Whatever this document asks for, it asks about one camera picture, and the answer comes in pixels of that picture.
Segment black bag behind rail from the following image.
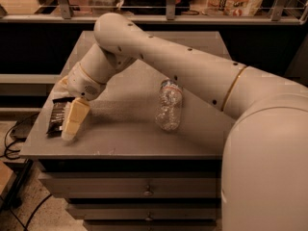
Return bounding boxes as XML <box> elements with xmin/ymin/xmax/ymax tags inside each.
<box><xmin>121</xmin><ymin>0</ymin><xmax>192</xmax><ymax>15</ymax></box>

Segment round drawer knob lower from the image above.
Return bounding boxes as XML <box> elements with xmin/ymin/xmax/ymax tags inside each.
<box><xmin>145</xmin><ymin>212</ymin><xmax>153</xmax><ymax>221</ymax></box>

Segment metal railing frame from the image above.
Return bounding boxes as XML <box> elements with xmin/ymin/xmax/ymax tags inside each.
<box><xmin>0</xmin><ymin>0</ymin><xmax>308</xmax><ymax>25</ymax></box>

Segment black rxbar chocolate wrapper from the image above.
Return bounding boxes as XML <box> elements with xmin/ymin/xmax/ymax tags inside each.
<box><xmin>46</xmin><ymin>97</ymin><xmax>73</xmax><ymax>137</ymax></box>

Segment black floor cables left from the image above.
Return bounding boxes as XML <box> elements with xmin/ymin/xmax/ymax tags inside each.
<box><xmin>0</xmin><ymin>113</ymin><xmax>52</xmax><ymax>231</ymax></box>

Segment grey drawer cabinet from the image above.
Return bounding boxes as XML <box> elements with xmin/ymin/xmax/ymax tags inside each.
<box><xmin>18</xmin><ymin>30</ymin><xmax>237</xmax><ymax>231</ymax></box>

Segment round drawer knob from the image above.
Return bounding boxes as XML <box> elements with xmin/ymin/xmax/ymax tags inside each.
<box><xmin>143</xmin><ymin>185</ymin><xmax>154</xmax><ymax>196</ymax></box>
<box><xmin>145</xmin><ymin>212</ymin><xmax>153</xmax><ymax>221</ymax></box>

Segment round drawer knob upper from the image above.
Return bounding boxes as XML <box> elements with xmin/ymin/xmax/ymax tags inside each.
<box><xmin>143</xmin><ymin>185</ymin><xmax>154</xmax><ymax>196</ymax></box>

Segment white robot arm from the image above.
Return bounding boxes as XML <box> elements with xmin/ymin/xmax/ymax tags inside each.
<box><xmin>62</xmin><ymin>13</ymin><xmax>308</xmax><ymax>231</ymax></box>

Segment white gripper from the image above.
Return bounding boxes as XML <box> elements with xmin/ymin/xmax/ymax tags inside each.
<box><xmin>58</xmin><ymin>62</ymin><xmax>106</xmax><ymax>141</ymax></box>

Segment clear plastic water bottle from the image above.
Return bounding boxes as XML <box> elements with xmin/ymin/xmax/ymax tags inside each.
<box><xmin>155</xmin><ymin>79</ymin><xmax>183</xmax><ymax>132</ymax></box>

